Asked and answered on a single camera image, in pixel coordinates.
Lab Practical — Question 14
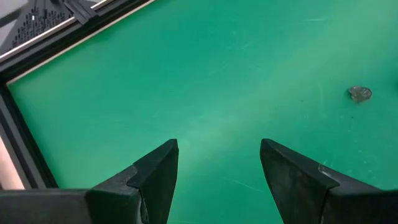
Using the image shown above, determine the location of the wooden table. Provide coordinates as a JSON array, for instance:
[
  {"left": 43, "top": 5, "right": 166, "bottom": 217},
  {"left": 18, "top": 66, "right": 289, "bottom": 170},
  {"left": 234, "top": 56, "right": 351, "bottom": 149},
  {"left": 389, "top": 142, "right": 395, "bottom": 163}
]
[{"left": 0, "top": 136, "right": 25, "bottom": 190}]

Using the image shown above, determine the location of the green table mat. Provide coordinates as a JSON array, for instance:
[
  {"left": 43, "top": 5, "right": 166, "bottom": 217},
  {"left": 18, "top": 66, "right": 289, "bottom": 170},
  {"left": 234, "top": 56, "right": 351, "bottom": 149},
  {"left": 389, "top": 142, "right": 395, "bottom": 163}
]
[{"left": 6, "top": 0, "right": 398, "bottom": 224}]

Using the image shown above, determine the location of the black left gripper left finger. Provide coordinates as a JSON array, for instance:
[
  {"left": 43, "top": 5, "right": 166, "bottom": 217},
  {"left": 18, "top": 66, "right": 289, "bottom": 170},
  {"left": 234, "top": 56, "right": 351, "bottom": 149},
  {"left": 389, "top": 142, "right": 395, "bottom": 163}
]
[{"left": 0, "top": 139, "right": 180, "bottom": 224}]

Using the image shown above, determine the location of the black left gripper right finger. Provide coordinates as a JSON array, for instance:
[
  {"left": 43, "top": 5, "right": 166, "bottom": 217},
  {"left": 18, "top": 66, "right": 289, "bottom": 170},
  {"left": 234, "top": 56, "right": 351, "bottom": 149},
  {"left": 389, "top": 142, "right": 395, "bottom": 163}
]
[{"left": 260, "top": 139, "right": 398, "bottom": 224}]

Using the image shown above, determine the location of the black perforated computer case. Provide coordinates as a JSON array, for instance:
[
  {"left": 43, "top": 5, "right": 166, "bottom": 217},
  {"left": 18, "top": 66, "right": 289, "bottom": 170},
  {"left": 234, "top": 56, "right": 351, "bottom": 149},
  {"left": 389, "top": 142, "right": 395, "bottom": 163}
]
[{"left": 0, "top": 0, "right": 75, "bottom": 55}]

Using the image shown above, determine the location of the black aluminium table frame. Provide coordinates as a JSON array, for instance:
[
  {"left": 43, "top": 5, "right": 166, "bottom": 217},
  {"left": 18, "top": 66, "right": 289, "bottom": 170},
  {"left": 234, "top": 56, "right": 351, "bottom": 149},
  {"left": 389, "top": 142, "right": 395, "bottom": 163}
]
[{"left": 0, "top": 0, "right": 156, "bottom": 190}]

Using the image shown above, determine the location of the black frame bracket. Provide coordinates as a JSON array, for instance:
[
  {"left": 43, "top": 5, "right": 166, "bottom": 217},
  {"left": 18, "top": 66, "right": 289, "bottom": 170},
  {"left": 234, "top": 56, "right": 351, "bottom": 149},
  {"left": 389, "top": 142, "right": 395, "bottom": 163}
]
[{"left": 62, "top": 0, "right": 101, "bottom": 25}]

